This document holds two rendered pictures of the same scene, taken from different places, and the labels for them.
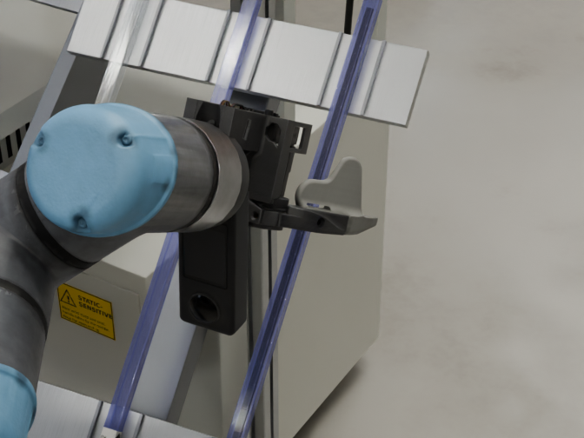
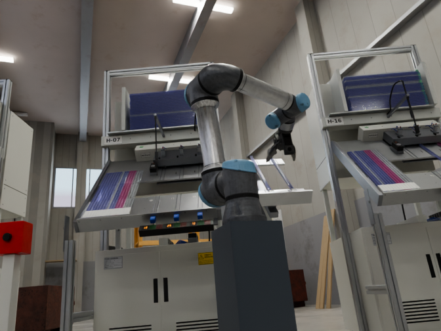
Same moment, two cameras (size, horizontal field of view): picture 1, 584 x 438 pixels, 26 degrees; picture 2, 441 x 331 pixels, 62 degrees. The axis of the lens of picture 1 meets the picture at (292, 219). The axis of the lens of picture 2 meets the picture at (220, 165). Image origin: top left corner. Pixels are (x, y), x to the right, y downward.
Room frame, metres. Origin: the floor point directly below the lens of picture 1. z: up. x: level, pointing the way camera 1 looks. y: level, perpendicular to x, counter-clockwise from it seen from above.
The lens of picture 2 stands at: (-0.52, 1.22, 0.35)
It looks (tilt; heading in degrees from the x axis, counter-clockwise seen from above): 19 degrees up; 328
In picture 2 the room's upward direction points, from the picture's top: 5 degrees counter-clockwise
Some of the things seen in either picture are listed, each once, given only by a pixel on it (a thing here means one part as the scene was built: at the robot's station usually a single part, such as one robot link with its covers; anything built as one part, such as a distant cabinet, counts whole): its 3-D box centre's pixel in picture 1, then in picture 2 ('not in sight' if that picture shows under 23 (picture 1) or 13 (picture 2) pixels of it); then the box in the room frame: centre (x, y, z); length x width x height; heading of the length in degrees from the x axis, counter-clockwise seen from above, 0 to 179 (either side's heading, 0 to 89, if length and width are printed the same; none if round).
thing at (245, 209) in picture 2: not in sight; (243, 211); (0.49, 0.53, 0.60); 0.15 x 0.15 x 0.10
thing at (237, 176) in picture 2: not in sight; (238, 178); (0.50, 0.53, 0.72); 0.13 x 0.12 x 0.14; 2
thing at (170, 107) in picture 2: not in sight; (169, 113); (1.53, 0.32, 1.52); 0.51 x 0.13 x 0.27; 59
